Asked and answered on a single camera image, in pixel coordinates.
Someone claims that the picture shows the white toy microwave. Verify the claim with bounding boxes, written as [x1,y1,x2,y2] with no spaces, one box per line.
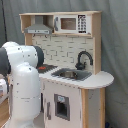
[54,14,91,34]

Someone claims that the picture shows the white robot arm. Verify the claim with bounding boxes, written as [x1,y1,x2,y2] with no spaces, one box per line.
[0,42,44,128]

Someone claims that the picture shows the grey range hood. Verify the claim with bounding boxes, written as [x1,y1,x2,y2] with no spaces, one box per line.
[24,15,54,35]

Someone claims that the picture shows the grey ice dispenser panel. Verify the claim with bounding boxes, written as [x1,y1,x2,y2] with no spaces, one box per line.
[54,94,70,120]

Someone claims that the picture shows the wooden toy kitchen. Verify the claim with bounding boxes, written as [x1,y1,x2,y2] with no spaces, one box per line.
[20,11,114,128]

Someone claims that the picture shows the grey toy sink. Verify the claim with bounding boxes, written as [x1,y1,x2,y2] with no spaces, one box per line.
[52,68,92,81]

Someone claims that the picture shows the grey cabinet door handle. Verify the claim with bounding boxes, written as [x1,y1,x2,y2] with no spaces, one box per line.
[47,102,51,120]

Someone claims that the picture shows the black toy faucet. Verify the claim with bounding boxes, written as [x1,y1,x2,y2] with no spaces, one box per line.
[75,51,93,70]

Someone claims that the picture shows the black stovetop red burners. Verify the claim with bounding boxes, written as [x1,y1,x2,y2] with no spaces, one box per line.
[38,64,55,73]

